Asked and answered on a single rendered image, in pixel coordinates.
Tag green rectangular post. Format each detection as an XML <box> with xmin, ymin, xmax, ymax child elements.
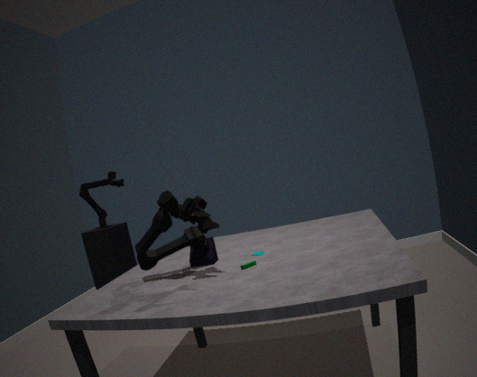
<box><xmin>241</xmin><ymin>261</ymin><xmax>257</xmax><ymax>270</ymax></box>

